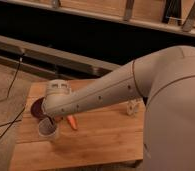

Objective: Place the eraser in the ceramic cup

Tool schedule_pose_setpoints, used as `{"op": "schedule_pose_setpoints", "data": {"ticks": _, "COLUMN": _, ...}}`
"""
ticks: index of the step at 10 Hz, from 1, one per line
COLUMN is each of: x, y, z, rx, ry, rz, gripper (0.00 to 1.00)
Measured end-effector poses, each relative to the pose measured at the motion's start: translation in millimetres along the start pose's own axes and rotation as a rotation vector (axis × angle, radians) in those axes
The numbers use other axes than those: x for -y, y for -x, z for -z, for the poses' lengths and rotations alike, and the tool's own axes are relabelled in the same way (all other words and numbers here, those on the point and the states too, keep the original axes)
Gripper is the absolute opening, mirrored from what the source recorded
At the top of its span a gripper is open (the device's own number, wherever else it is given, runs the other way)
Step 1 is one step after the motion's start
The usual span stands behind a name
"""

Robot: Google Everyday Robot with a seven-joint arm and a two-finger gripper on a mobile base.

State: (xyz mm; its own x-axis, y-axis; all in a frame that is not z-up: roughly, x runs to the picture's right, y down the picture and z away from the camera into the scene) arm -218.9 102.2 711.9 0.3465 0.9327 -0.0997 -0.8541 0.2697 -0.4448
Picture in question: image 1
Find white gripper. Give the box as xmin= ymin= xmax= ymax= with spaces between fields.
xmin=45 ymin=79 xmax=72 ymax=99

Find dark red plate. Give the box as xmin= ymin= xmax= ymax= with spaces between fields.
xmin=30 ymin=98 xmax=46 ymax=120

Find wooden board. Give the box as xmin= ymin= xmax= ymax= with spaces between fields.
xmin=9 ymin=82 xmax=145 ymax=171

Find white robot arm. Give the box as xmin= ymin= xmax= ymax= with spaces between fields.
xmin=42 ymin=46 xmax=195 ymax=171

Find black cable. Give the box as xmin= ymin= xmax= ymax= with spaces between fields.
xmin=0 ymin=53 xmax=27 ymax=149

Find grey metal rail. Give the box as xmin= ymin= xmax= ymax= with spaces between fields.
xmin=0 ymin=35 xmax=119 ymax=76

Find orange carrot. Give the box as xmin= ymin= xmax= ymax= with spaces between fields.
xmin=67 ymin=115 xmax=77 ymax=130

